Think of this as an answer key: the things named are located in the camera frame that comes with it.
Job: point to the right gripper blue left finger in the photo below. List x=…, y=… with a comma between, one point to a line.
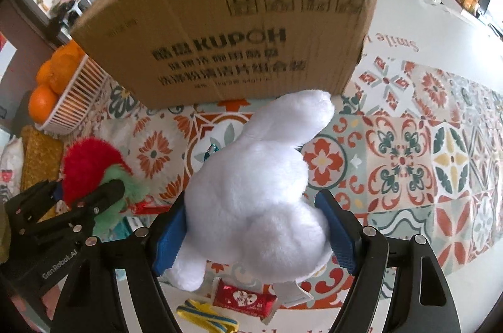
x=168, y=231

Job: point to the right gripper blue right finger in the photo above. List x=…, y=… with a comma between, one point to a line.
x=344, y=231

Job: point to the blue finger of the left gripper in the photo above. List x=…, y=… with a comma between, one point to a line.
x=102, y=198

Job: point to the red green plush toy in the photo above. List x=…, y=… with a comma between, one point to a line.
x=92, y=162

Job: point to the white plush bunny toy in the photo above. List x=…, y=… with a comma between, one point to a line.
x=245, y=204

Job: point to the teal tissue pack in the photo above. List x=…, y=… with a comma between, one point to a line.
x=290, y=294

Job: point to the yellow woven mat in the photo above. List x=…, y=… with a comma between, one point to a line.
x=42, y=157

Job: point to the red candy wrapper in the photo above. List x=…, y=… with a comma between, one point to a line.
x=242, y=301

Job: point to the white plastic fruit basket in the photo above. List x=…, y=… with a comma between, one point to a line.
x=76, y=100

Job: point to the orange fruit front left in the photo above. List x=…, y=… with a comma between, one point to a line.
x=41, y=103

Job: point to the orange fruit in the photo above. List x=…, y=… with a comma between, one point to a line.
x=44, y=74
x=63, y=66
x=41, y=103
x=72, y=49

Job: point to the orange fruit centre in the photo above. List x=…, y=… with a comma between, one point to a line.
x=63, y=66

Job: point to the orange fruit left upper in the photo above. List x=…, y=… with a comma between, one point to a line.
x=44, y=74

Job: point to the orange fruit top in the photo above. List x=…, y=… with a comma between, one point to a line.
x=72, y=49

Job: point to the white shoe rack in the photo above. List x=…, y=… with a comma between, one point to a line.
x=75, y=9

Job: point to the brown cardboard box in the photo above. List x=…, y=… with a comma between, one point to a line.
x=179, y=52

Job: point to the white tv console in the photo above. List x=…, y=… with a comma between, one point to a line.
x=472, y=12

